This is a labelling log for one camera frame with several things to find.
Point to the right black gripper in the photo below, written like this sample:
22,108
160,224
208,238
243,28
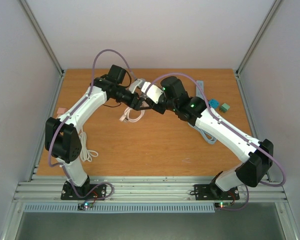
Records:
159,107

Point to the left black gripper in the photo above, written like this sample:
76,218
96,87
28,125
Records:
136,106

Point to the light blue power strip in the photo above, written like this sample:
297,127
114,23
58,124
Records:
199,88

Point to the teal plug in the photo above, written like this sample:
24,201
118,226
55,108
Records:
213,103

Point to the mint green usb charger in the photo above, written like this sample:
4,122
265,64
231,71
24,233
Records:
224,108

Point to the pink plug adapter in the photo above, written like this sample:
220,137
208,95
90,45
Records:
61,111

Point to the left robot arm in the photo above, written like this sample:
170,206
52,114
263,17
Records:
62,139

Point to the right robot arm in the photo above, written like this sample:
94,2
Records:
255,155

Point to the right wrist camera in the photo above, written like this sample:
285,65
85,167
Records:
152,92

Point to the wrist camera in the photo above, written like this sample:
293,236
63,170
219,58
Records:
152,92
136,85

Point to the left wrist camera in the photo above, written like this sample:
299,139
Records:
136,85

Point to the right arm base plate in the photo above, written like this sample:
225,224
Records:
205,192

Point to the grey slotted cable duct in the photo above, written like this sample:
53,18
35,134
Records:
119,208

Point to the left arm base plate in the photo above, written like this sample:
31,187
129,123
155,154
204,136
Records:
97,192

